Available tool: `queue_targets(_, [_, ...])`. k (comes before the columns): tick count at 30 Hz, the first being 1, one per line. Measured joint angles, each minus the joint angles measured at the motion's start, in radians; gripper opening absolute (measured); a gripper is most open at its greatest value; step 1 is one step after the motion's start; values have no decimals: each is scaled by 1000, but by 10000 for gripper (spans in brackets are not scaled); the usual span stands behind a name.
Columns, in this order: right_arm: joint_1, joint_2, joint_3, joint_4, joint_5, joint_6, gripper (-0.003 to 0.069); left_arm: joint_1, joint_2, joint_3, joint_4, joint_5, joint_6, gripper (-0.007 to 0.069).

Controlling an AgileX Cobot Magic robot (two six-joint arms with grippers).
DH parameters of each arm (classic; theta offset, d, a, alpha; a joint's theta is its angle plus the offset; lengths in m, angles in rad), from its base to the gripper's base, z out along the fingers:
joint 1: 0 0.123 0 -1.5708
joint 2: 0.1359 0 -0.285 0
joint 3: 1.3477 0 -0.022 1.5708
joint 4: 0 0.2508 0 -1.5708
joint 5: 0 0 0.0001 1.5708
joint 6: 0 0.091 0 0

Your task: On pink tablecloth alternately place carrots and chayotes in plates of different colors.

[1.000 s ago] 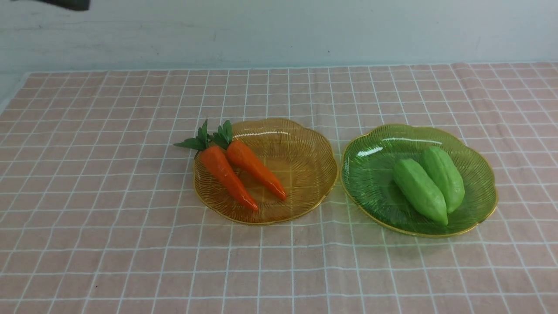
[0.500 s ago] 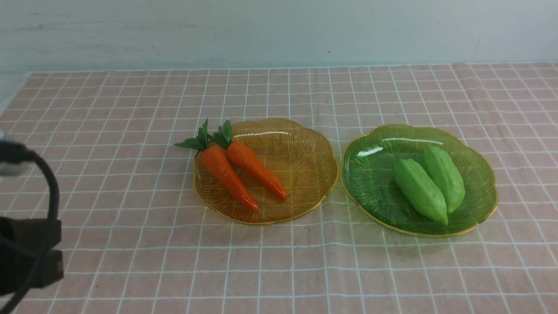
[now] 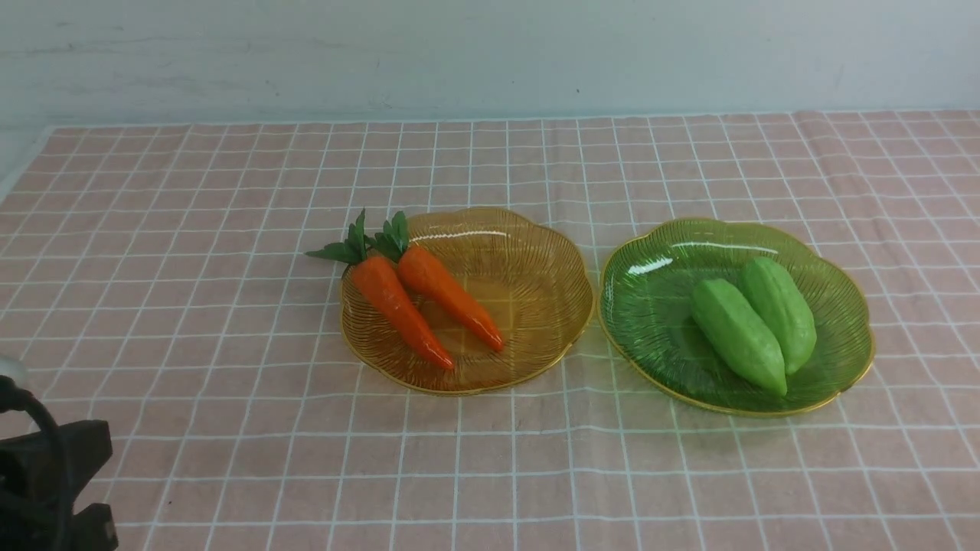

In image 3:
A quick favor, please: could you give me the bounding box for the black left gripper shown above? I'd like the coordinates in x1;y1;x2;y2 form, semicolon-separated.
1;419;113;550

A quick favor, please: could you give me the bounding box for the orange toy carrot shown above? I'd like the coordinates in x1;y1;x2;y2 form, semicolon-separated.
304;209;455;370
365;210;505;352

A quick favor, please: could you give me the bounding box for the green toy gourd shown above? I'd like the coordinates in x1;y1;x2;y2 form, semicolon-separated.
739;256;818;377
691;279;788;397

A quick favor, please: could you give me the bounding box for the pink checkered tablecloth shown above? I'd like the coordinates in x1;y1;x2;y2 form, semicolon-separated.
1;112;978;550

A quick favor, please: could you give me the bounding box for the amber ribbed plastic plate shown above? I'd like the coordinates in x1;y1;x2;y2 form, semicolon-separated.
339;207;595;396

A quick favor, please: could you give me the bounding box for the green ribbed plastic plate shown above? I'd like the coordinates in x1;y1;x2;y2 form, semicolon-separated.
599;217;876;419

